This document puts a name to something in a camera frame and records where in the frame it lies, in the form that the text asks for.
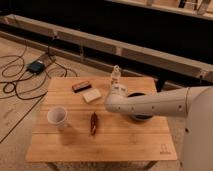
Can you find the dark ceramic bowl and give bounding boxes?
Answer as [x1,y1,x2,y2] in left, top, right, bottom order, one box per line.
[128,92,153,122]

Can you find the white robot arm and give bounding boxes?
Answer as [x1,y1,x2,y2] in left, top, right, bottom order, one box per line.
[104,84,213,171]

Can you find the small clear bottle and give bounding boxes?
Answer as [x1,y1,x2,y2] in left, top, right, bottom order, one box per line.
[111,65,121,84]

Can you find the beige sponge block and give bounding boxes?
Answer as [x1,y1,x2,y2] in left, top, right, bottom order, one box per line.
[83,89,101,103]

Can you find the brown black eraser block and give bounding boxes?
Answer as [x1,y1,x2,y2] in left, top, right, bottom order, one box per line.
[72,81,92,93]

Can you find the red chili pepper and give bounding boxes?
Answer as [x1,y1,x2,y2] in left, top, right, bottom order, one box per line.
[90,112,98,135]

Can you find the wooden table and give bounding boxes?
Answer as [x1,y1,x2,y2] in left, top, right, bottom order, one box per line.
[26,77,177,162]

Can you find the blue power box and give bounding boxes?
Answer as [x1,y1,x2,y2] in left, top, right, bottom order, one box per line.
[27,61,45,74]

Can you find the black floor cable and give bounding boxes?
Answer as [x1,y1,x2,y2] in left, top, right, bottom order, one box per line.
[0,39,78,144]

